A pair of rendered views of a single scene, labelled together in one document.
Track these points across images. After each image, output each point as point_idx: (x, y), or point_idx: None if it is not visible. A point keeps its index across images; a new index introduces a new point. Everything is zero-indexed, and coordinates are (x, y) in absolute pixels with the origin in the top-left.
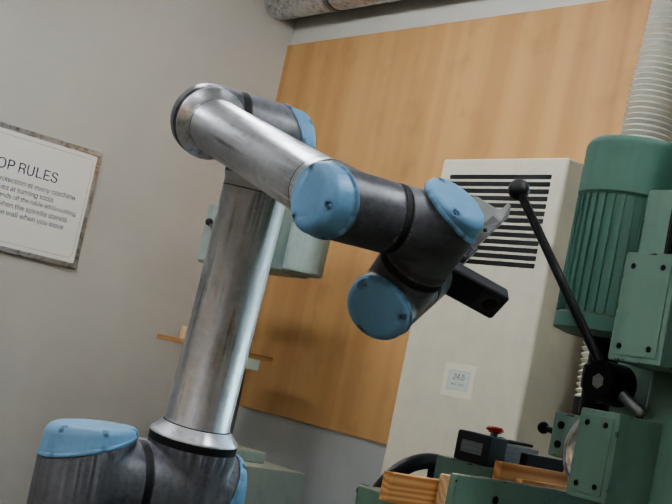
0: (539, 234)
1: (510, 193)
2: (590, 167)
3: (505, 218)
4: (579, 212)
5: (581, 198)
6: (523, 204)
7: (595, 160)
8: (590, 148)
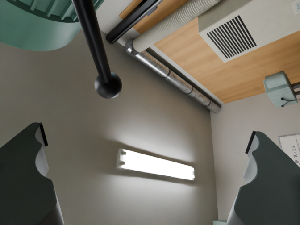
0: (82, 23)
1: (113, 93)
2: (31, 33)
3: (6, 143)
4: (69, 0)
5: (61, 13)
6: (102, 74)
7: (19, 35)
8: (35, 47)
